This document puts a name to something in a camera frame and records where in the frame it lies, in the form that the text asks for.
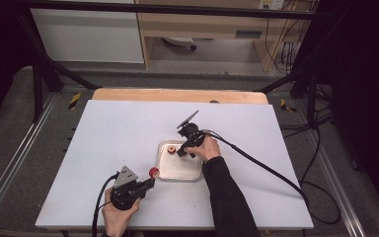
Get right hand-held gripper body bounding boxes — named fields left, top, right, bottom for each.
left=176, top=110, right=206, bottom=151

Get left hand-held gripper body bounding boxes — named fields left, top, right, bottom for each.
left=110, top=165, right=146, bottom=211

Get white square tray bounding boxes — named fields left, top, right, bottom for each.
left=156, top=139, right=203, bottom=182

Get person's right hand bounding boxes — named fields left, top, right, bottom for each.
left=185, top=135, right=221, bottom=162

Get person's left hand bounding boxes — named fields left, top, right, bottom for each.
left=102, top=189, right=141, bottom=237

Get wooden table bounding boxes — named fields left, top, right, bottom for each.
left=92, top=87, right=269, bottom=106

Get chair base with wheel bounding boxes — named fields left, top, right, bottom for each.
left=162, top=36, right=197, bottom=51

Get light wooden desk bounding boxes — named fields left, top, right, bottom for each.
left=134, top=0, right=312, bottom=72

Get white cabinet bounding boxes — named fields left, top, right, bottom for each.
left=29, top=7, right=145, bottom=64

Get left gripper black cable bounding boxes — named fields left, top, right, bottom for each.
left=91, top=172, right=119, bottom=237

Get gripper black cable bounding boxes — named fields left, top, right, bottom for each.
left=91, top=172, right=119, bottom=237
left=201, top=128, right=342, bottom=225

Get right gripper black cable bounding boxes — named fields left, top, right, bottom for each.
left=201, top=128, right=342, bottom=225

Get aluminium rail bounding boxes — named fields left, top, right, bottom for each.
left=309, top=129, right=367, bottom=237
left=0, top=93, right=59, bottom=225

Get black cables on floor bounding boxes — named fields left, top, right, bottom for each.
left=278, top=82, right=336, bottom=140

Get black metal frame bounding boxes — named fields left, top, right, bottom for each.
left=13, top=0, right=330, bottom=123

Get black cables under desk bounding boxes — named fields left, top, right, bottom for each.
left=265, top=0, right=314, bottom=76

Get white wall socket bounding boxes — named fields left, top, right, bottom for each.
left=258, top=0, right=285, bottom=11

